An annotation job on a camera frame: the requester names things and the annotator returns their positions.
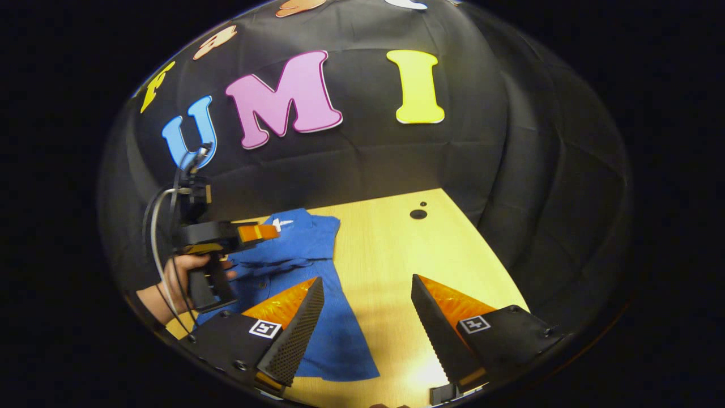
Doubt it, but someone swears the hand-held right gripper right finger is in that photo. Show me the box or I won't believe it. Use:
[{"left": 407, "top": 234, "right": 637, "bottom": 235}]
[{"left": 411, "top": 274, "right": 565, "bottom": 393}]

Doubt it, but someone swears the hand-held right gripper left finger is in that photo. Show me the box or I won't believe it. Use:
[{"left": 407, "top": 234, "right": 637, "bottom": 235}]
[{"left": 189, "top": 276, "right": 325, "bottom": 394}]

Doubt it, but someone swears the blue button-up shirt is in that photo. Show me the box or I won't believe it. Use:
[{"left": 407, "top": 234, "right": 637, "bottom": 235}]
[{"left": 195, "top": 208, "right": 380, "bottom": 381}]

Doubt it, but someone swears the black backdrop cloth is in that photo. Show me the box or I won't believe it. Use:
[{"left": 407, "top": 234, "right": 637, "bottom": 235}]
[{"left": 96, "top": 0, "right": 632, "bottom": 335}]

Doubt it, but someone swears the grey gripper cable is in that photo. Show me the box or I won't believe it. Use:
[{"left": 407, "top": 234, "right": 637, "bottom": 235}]
[{"left": 148, "top": 186, "right": 196, "bottom": 336}]

